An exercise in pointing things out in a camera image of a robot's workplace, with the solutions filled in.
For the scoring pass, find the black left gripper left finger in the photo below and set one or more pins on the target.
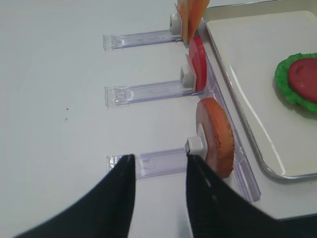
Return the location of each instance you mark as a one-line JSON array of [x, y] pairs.
[[104, 212]]

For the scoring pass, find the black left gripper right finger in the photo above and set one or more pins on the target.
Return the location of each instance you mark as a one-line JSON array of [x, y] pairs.
[[216, 211]]

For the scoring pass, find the round bread bun slice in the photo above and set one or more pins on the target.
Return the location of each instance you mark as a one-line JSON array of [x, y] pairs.
[[219, 136]]

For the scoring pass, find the green lettuce leaf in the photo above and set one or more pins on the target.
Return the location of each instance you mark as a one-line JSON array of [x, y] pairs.
[[281, 79]]

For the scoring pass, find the red tomato slice in rack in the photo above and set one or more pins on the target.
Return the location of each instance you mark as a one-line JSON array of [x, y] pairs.
[[196, 59]]

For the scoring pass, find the red tomato slice on lettuce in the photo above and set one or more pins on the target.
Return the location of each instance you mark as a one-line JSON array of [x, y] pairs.
[[302, 77]]

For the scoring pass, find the orange cheese slice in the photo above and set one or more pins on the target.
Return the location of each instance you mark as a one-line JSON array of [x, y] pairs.
[[191, 13]]

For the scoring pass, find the white pusher block near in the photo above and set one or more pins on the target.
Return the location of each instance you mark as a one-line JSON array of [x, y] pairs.
[[195, 146]]

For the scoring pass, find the white pusher block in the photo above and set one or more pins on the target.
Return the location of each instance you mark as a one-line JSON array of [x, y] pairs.
[[187, 77], [195, 146], [175, 24]]

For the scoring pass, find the white pusher block middle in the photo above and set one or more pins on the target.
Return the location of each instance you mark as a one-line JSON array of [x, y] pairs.
[[187, 77]]

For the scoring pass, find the clear acrylic food rack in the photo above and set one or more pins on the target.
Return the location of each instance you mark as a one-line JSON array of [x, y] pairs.
[[172, 161]]

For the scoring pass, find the silver metal tray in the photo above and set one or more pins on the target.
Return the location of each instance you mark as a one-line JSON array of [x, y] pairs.
[[249, 40]]

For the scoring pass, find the white pusher block far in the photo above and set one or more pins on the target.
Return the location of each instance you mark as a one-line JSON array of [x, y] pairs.
[[175, 24]]

